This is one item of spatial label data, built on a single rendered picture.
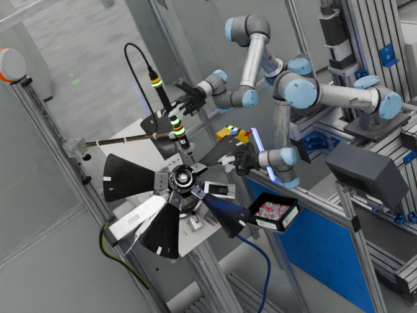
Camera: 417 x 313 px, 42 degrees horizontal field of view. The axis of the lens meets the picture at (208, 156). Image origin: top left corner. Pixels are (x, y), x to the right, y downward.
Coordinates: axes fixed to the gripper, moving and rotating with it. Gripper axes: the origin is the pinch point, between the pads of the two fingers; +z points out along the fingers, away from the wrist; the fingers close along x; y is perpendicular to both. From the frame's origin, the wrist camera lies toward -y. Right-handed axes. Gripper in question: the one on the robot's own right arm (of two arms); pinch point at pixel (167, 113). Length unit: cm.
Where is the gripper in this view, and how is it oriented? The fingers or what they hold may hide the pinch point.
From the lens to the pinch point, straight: 239.0
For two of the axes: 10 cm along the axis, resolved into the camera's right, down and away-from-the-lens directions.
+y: 3.6, 8.0, 4.9
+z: -6.7, 5.8, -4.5
